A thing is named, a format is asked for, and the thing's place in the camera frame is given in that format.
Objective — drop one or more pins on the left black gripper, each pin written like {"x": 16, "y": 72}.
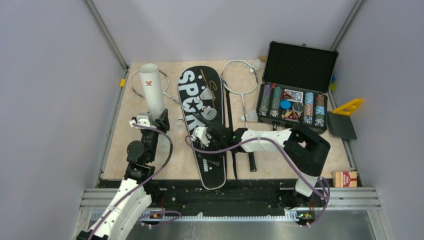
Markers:
{"x": 163, "y": 121}

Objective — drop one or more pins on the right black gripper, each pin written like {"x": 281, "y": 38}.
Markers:
{"x": 211, "y": 140}

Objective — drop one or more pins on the shuttlecock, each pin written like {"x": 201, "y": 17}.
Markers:
{"x": 251, "y": 116}
{"x": 208, "y": 113}
{"x": 206, "y": 94}
{"x": 257, "y": 65}

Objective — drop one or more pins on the white shuttlecock tube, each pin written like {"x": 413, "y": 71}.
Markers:
{"x": 151, "y": 83}

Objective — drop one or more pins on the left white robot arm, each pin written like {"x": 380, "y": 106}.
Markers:
{"x": 131, "y": 199}

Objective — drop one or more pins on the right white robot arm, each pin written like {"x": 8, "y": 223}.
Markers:
{"x": 304, "y": 150}

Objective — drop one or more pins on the left white badminton racket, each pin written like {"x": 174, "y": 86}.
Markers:
{"x": 165, "y": 84}

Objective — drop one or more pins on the white badminton racket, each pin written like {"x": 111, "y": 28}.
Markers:
{"x": 165, "y": 84}
{"x": 251, "y": 156}

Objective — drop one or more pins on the right white badminton racket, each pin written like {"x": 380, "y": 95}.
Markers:
{"x": 251, "y": 156}

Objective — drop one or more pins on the translucent tube cap left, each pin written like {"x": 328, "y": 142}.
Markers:
{"x": 179, "y": 127}

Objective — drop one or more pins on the shuttlecock on bag top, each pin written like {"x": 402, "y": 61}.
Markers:
{"x": 206, "y": 94}

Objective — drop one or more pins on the black racket bag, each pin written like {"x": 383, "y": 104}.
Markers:
{"x": 200, "y": 92}

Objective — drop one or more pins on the shuttlecock at racket top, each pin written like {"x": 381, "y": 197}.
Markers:
{"x": 257, "y": 65}

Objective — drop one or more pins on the black poker chip case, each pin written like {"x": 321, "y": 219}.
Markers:
{"x": 294, "y": 84}

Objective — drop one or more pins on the black perforated plate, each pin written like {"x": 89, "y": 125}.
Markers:
{"x": 341, "y": 126}

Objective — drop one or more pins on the yellow block at corner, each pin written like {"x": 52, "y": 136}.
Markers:
{"x": 332, "y": 87}

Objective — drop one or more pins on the yellow plastic triangle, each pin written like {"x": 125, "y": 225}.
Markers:
{"x": 348, "y": 108}

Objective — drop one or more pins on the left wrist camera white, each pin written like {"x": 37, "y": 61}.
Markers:
{"x": 142, "y": 120}

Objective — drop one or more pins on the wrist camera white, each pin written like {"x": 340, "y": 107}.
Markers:
{"x": 142, "y": 120}
{"x": 200, "y": 133}

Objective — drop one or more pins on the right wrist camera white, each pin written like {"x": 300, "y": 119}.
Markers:
{"x": 200, "y": 133}

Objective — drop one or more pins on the yellow clip on rail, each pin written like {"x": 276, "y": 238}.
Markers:
{"x": 122, "y": 82}

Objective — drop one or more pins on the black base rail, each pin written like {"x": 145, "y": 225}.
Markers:
{"x": 237, "y": 198}

